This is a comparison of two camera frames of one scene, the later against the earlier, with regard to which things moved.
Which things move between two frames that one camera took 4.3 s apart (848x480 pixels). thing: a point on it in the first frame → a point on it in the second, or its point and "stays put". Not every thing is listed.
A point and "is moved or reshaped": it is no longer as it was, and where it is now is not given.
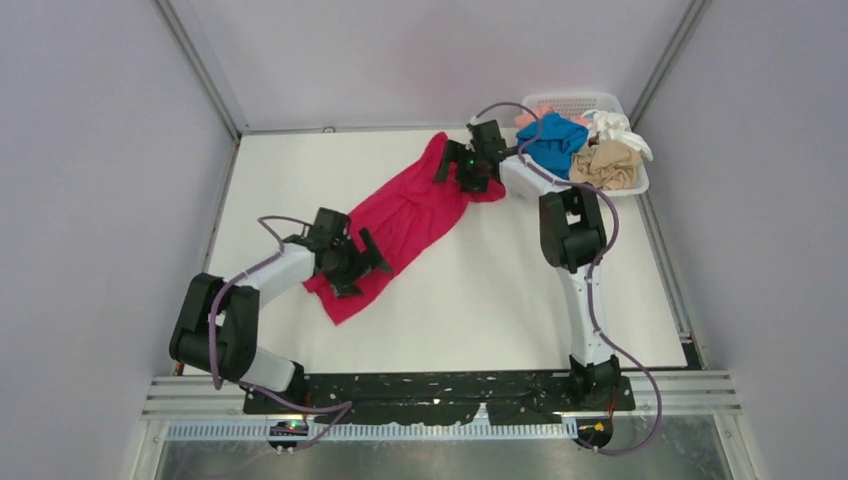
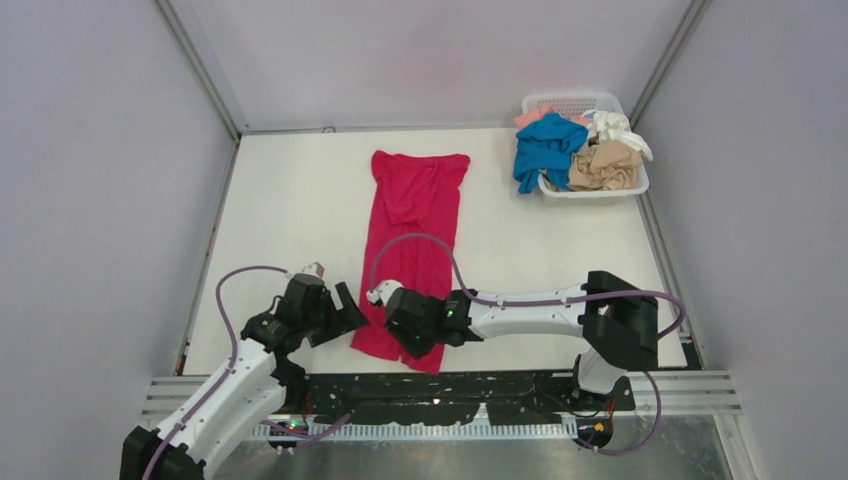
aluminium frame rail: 681,396 stays put
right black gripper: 457,153 → 417,351
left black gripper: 345,287 → 354,322
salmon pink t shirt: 541,111 stays put
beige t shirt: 608,163 stays put
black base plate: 450,399 stays put
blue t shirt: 559,140 stays put
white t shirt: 607,125 stays put
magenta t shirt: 407,216 is moved or reshaped
